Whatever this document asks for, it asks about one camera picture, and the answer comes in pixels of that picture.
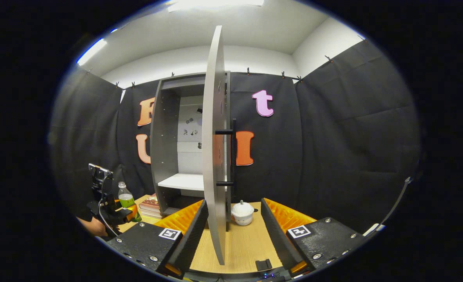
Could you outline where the black cable with white plug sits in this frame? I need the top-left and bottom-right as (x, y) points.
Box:
(363, 177), (413, 237)

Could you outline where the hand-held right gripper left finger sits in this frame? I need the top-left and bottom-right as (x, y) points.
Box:
(106, 199), (209, 280)

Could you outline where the white lidded ceramic jar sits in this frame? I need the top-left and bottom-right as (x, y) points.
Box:
(231, 200), (255, 226)

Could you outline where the black backdrop cloth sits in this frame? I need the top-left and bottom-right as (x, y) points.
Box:
(49, 39), (422, 235)

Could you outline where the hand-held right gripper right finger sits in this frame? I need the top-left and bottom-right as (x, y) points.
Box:
(260, 197), (367, 277)

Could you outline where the brown cover book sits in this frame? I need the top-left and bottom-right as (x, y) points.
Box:
(139, 195), (162, 209)

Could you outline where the white cabinet shelf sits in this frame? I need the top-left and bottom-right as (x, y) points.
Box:
(158, 173), (205, 192)

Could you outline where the clear bottle with green label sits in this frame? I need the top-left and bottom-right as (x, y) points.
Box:
(118, 181), (142, 222)

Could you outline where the black cabinet door handle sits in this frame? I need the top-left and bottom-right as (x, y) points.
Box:
(215, 119), (237, 188)

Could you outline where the grey cabinet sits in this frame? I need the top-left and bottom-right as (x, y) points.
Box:
(150, 71), (232, 231)

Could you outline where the beige cabinet door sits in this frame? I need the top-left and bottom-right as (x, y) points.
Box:
(202, 25), (227, 266)

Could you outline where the white left gripper cable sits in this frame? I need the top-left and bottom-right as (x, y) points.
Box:
(97, 200), (119, 237)

